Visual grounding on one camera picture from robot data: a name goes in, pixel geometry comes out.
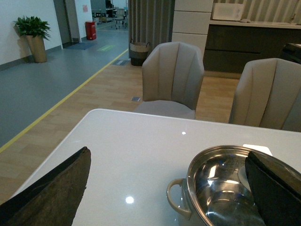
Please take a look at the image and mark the red bin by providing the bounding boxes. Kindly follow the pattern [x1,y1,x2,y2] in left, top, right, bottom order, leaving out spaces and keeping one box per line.
[85,21,96,40]

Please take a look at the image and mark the green potted plant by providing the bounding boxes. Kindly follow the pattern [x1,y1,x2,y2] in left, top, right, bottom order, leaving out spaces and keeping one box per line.
[14,16,50,40]

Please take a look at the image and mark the right beige upholstered chair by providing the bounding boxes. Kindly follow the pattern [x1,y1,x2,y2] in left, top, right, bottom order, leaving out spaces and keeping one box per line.
[229,58,301,132]

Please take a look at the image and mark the woven laundry basket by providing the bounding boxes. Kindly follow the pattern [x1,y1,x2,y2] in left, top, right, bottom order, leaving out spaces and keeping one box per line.
[129,39,150,66]

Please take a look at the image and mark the white panelled column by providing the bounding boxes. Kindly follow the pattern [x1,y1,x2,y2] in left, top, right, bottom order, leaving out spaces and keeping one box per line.
[172,0,213,53]

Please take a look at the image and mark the beige upholstered chair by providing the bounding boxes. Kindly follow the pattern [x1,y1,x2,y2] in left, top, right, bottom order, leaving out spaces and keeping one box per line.
[134,42,205,120]
[229,58,301,132]

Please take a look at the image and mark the white microwave oven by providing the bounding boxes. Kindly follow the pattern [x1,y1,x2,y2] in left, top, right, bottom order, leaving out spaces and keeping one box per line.
[212,3,245,21]

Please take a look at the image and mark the grey curtain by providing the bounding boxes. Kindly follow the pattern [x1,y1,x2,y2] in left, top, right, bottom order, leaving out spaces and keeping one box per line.
[128,0,175,52]

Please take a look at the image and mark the tan tall planter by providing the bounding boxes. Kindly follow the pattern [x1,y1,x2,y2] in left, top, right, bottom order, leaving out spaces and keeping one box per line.
[25,35,47,63]

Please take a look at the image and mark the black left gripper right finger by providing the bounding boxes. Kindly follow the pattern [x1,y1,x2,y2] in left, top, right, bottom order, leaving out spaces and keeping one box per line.
[245,151,301,226]

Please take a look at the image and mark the metal floor socket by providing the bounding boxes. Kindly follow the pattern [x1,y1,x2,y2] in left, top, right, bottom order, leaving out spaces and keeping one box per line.
[131,97,141,102]

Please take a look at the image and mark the cream electric cooking pot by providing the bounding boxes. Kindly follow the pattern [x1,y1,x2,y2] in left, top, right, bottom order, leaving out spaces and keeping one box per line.
[166,145,301,226]

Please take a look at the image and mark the grey office chair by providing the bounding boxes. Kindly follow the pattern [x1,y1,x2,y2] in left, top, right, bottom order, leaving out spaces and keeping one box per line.
[113,8,127,29]

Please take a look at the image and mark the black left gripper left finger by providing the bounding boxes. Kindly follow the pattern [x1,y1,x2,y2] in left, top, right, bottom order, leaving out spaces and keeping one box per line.
[0,147,91,226]

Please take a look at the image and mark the dark kitchen counter cabinet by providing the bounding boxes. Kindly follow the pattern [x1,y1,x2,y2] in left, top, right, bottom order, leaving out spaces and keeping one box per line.
[203,24,301,73]

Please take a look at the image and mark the left beige upholstered chair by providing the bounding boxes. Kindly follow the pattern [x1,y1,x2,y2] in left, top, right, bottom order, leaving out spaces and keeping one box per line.
[134,42,205,120]

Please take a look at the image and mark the white square coaster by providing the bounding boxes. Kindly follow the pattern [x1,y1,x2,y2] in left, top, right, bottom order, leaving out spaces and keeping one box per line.
[242,144,273,156]

